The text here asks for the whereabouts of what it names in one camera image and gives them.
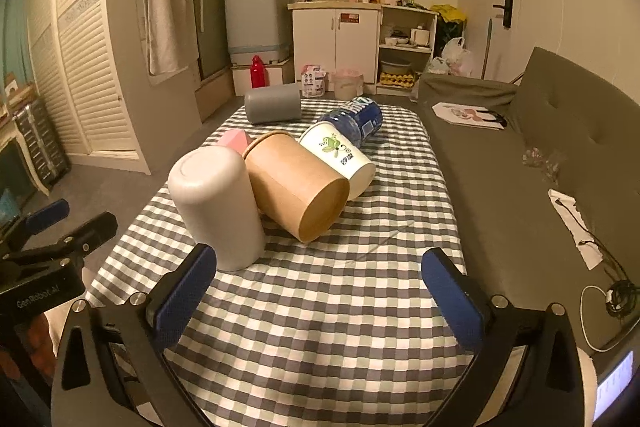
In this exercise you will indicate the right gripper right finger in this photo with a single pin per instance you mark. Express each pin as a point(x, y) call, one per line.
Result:
point(525, 369)

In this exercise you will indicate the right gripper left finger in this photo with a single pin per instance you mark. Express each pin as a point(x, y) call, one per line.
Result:
point(111, 369)

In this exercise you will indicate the white plastic cup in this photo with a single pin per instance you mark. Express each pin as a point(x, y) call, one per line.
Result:
point(211, 189)

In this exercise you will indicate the red pink faceted cup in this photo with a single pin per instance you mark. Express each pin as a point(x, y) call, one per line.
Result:
point(235, 139)

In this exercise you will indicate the brown kraft paper cup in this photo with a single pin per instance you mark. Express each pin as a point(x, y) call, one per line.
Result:
point(293, 187)

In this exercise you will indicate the grey plastic cup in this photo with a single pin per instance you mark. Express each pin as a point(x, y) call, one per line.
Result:
point(273, 104)

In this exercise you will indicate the white printed paper cup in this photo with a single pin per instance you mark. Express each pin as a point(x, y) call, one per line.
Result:
point(332, 147)

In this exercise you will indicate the blue labelled cup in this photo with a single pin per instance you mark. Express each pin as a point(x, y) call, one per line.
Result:
point(357, 119)

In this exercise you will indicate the left hand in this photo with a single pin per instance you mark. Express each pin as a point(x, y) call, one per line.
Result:
point(36, 340)

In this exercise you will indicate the silver suitcase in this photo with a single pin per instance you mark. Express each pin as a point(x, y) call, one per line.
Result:
point(44, 148)

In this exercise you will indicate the white paper sheet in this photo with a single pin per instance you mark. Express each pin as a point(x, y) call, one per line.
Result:
point(566, 207)

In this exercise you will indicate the dark green sofa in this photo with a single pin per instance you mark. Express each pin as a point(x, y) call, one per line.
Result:
point(544, 179)

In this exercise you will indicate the grey white checkered tablecloth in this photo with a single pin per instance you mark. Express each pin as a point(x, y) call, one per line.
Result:
point(341, 331)

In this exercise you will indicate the white louvered wardrobe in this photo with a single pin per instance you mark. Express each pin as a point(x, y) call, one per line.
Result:
point(75, 74)

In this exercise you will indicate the crumpled clear plastic wrap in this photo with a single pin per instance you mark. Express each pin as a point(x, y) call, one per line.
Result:
point(549, 163)

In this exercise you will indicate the hanging white towel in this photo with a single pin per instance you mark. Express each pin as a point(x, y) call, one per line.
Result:
point(171, 40)

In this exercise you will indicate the red bottle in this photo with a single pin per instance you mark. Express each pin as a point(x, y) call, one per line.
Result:
point(258, 73)

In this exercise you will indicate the egg tray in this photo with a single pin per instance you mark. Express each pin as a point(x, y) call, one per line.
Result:
point(399, 81)

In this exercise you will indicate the white printed carton bag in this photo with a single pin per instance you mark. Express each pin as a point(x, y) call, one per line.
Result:
point(313, 80)

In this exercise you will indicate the white plastic bag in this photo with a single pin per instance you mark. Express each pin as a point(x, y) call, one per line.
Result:
point(456, 60)

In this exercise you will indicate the white washing machine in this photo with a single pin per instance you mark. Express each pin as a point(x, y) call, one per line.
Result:
point(258, 28)

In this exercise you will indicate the metal bowl on shelf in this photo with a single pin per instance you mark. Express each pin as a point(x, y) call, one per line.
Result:
point(395, 67)

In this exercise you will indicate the white trash bin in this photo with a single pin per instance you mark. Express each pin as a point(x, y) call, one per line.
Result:
point(347, 84)

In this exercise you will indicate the white open shelf unit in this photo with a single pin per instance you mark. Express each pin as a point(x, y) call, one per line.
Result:
point(394, 41)

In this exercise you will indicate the white sink cabinet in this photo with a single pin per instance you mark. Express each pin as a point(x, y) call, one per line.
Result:
point(338, 36)

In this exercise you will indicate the yellow bag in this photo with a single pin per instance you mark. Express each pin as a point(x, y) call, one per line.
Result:
point(449, 13)

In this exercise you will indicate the black door handle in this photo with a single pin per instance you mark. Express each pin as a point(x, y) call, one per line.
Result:
point(507, 12)

